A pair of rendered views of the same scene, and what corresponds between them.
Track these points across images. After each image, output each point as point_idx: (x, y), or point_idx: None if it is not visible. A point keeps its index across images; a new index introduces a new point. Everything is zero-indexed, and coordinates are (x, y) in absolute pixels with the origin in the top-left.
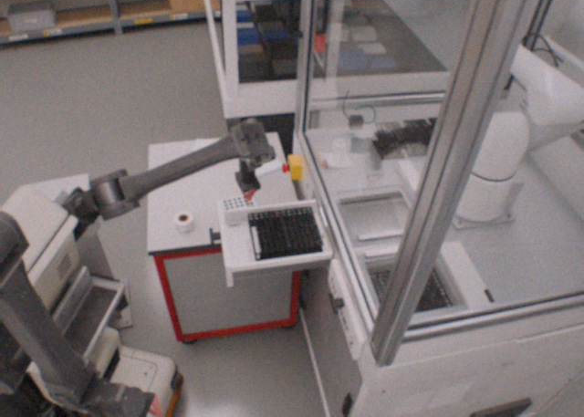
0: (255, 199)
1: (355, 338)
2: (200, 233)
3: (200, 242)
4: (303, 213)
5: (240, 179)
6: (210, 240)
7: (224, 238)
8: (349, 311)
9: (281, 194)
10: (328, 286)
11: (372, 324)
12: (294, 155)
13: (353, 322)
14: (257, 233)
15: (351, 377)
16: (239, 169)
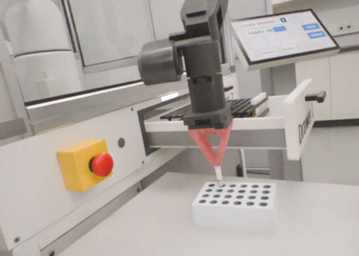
0: (186, 226)
1: (232, 84)
2: (347, 199)
3: (349, 187)
4: (176, 113)
5: (225, 100)
6: (325, 186)
7: (303, 84)
8: (224, 82)
9: (132, 219)
10: (196, 164)
11: (223, 64)
12: (68, 149)
13: (228, 80)
14: (251, 103)
15: (232, 150)
16: (220, 78)
